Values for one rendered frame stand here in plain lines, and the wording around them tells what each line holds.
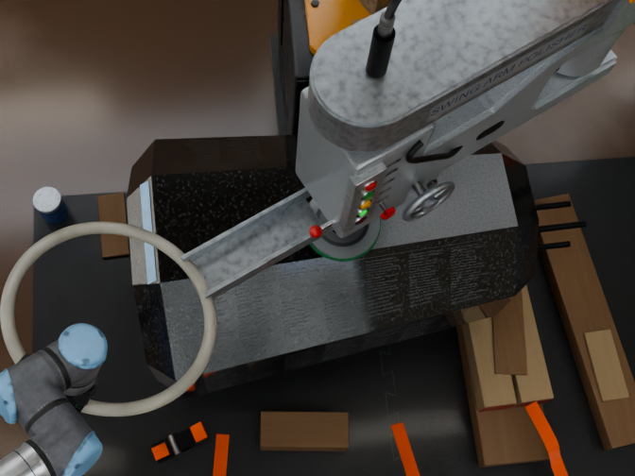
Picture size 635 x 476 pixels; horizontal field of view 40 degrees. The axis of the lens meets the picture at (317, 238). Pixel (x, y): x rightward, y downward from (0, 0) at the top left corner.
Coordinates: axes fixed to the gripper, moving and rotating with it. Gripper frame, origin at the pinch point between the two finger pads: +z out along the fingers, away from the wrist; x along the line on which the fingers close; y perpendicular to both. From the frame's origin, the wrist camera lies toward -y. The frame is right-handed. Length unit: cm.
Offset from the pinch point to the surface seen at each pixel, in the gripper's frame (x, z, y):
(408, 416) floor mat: 90, 74, 98
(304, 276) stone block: 73, 11, 36
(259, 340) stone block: 59, 30, 35
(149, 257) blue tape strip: 59, 23, -4
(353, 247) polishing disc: 80, -3, 43
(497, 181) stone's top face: 120, -16, 69
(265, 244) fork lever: 59, -12, 21
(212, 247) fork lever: 51, -10, 10
